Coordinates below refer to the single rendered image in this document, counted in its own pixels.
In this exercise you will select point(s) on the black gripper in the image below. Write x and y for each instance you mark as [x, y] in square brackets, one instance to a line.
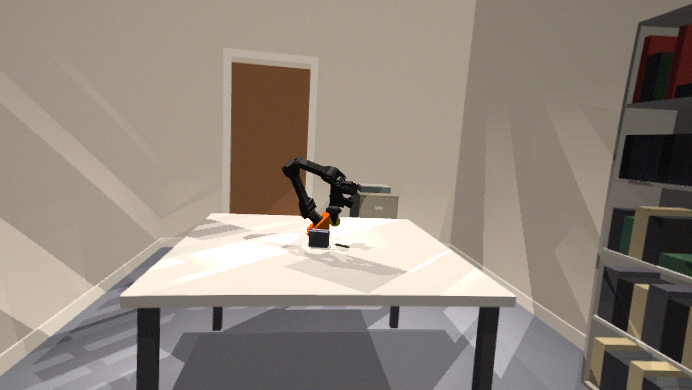
[334, 207]

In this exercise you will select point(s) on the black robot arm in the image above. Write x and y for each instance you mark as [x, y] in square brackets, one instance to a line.
[328, 174]

